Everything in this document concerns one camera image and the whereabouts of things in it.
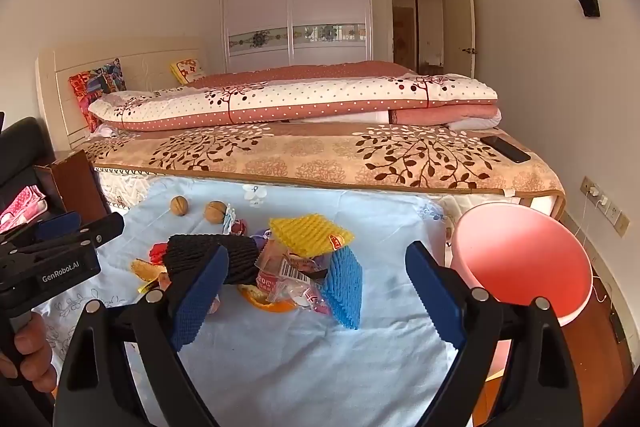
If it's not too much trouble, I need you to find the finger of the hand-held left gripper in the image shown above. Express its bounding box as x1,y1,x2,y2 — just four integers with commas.
75,212,125,249
34,212,82,242

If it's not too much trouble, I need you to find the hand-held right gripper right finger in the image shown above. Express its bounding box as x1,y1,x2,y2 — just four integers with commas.
405,241,583,427

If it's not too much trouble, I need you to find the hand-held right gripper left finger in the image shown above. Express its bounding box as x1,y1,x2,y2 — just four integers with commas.
52,244,231,427

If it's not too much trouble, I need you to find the black foam fruit net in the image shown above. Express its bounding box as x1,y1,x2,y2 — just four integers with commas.
163,233,261,289

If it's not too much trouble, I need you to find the blue foam fruit net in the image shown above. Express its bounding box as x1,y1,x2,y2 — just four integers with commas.
320,247,364,332

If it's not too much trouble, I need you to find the pink plastic basin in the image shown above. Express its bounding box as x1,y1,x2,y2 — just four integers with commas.
449,204,597,329

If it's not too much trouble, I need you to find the yellow foam fruit net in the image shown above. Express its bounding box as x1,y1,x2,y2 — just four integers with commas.
268,214,356,259

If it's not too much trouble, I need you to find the person's left hand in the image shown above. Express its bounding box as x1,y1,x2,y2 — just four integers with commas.
0,312,59,394

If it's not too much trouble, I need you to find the pink patterned cloth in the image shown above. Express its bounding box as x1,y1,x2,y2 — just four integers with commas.
0,185,49,233

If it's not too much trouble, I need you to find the brown wooden nightstand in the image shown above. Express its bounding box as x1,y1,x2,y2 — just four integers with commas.
34,150,109,216

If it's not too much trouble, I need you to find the orange peel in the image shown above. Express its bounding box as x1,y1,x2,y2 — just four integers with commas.
237,283,297,312
130,258,166,283

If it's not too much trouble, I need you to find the black chair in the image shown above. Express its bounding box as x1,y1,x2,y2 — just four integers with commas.
0,117,56,229

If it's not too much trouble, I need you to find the clear plastic wrapper red label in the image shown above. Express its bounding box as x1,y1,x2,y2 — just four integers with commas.
255,252,332,316

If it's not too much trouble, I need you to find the light blue tablecloth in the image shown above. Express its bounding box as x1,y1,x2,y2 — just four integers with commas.
35,177,469,427

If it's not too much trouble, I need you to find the colourful patchwork pillow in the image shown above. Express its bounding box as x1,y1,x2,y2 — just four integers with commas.
68,58,127,133

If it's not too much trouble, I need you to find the black smartphone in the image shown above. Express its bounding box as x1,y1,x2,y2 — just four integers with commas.
480,136,532,164

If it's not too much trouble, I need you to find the cream wooden bed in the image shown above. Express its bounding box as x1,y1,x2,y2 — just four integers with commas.
35,37,568,234

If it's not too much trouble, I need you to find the yellow flower pillow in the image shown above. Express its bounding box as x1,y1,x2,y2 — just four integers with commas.
170,58,207,86

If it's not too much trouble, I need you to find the brown leaf print blanket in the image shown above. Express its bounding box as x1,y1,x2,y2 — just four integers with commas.
80,119,567,221

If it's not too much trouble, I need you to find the black device on floor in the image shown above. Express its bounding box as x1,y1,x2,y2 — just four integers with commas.
609,311,627,344

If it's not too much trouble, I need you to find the folded pink dotted quilt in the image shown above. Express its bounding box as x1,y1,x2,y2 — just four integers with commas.
87,60,503,133

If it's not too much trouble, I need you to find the white door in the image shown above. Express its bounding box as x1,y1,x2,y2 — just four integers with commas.
442,0,477,79

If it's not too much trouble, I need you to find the white charging cable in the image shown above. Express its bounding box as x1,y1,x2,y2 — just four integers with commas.
572,194,614,306

